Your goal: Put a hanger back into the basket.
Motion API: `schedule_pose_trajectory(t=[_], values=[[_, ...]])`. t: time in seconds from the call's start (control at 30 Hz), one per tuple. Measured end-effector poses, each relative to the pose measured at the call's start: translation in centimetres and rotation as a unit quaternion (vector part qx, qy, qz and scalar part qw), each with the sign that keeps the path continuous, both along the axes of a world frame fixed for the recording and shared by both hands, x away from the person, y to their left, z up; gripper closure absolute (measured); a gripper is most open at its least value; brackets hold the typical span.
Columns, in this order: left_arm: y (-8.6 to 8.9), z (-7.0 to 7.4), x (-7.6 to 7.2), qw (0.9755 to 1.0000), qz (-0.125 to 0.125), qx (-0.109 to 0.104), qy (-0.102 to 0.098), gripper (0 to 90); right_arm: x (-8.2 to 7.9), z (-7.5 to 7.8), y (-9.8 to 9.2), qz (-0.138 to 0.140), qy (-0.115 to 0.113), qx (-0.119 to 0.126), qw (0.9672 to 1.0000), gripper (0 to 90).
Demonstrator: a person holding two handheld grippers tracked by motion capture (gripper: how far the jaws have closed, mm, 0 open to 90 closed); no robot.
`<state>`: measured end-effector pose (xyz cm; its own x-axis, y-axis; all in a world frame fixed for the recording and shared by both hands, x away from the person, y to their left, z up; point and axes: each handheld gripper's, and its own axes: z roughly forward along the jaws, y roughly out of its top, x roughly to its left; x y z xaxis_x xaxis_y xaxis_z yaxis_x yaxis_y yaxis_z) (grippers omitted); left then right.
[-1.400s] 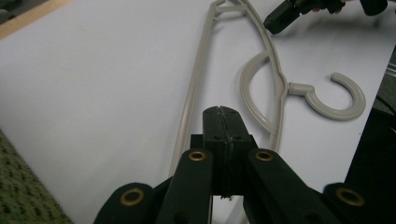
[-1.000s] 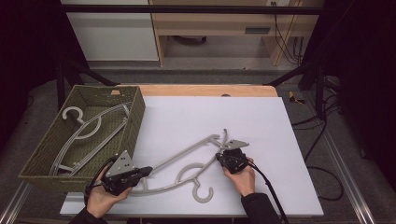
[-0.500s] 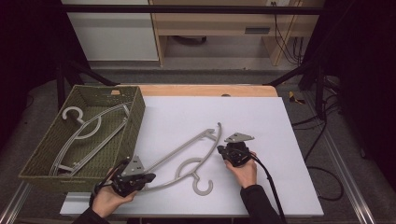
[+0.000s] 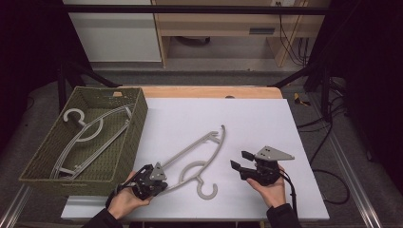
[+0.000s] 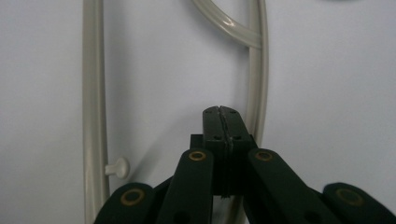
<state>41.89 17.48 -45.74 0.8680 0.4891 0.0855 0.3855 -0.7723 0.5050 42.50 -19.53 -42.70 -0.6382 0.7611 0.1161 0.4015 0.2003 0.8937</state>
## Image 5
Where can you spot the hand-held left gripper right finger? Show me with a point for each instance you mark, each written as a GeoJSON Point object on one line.
{"type": "Point", "coordinates": [236, 130]}

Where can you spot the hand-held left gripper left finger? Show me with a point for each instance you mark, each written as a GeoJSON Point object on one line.
{"type": "Point", "coordinates": [214, 124]}

